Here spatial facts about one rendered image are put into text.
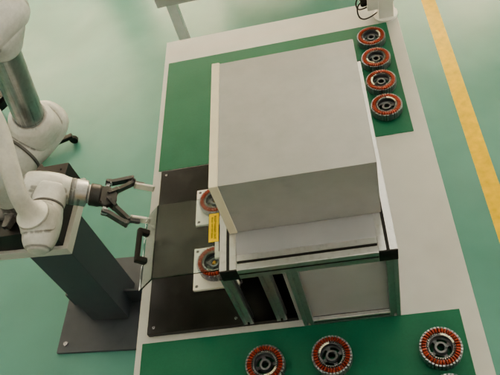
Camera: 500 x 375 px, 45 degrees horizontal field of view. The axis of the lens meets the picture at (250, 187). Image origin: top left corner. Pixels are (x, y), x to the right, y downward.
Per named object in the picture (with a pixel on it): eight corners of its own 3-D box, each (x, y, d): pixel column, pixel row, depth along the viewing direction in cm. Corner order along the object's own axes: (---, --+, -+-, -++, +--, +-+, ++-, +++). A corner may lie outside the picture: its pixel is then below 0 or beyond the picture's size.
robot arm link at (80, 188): (68, 210, 198) (85, 213, 199) (69, 194, 191) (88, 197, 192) (72, 187, 203) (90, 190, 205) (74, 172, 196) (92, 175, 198)
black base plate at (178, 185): (149, 337, 184) (146, 334, 182) (163, 175, 223) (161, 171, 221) (300, 320, 176) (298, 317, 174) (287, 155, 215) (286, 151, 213)
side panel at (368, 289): (304, 326, 175) (285, 273, 150) (303, 316, 177) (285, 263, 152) (401, 315, 170) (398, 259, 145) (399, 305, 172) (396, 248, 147)
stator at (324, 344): (361, 357, 165) (360, 352, 162) (334, 387, 162) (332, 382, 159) (331, 332, 172) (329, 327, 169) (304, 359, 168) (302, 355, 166)
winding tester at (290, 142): (229, 234, 155) (207, 187, 139) (229, 114, 182) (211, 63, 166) (381, 213, 149) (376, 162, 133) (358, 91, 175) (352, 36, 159)
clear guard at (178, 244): (139, 291, 164) (131, 281, 159) (146, 219, 178) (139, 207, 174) (255, 276, 159) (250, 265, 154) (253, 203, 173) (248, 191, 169)
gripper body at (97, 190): (89, 190, 204) (116, 194, 206) (85, 210, 199) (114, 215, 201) (91, 177, 198) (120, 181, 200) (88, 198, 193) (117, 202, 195)
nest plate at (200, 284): (193, 292, 187) (193, 290, 186) (195, 251, 196) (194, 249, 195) (240, 286, 185) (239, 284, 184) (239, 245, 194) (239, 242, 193)
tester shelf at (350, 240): (223, 281, 152) (219, 272, 149) (225, 95, 194) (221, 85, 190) (398, 259, 145) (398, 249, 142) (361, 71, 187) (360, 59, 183)
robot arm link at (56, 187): (72, 187, 204) (65, 219, 196) (24, 179, 200) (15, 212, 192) (74, 169, 196) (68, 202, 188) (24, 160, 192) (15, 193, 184)
